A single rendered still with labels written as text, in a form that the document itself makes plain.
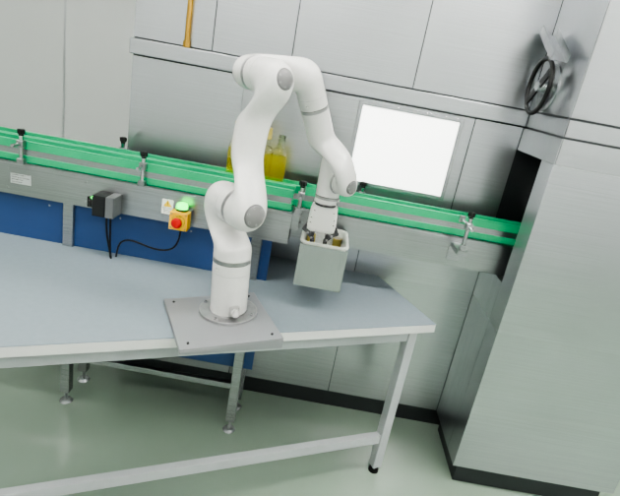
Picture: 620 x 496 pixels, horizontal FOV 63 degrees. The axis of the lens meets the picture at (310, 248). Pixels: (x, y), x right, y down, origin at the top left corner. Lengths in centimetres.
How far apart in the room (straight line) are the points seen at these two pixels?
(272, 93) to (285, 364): 149
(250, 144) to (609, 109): 120
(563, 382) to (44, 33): 520
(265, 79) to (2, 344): 99
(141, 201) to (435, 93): 124
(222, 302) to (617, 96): 145
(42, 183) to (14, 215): 20
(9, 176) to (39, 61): 368
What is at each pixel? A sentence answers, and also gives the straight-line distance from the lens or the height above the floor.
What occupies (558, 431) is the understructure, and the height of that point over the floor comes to 36.
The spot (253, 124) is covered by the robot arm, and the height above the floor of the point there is 140.
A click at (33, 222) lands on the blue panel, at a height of 82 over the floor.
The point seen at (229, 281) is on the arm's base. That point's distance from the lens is 160.
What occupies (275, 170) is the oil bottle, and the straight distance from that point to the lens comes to 203.
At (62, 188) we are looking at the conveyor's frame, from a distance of 217.
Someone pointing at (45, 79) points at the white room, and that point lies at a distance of 585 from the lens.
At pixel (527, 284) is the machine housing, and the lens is 207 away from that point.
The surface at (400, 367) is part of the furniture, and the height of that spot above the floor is 54.
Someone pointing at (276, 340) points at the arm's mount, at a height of 78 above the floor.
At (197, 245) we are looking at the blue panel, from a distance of 206.
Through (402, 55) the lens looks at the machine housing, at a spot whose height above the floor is 168.
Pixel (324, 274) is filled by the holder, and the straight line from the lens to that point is 181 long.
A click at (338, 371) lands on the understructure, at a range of 257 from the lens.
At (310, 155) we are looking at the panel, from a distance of 216.
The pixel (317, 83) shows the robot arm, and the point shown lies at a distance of 161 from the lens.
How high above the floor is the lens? 157
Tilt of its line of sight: 19 degrees down
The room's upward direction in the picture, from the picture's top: 11 degrees clockwise
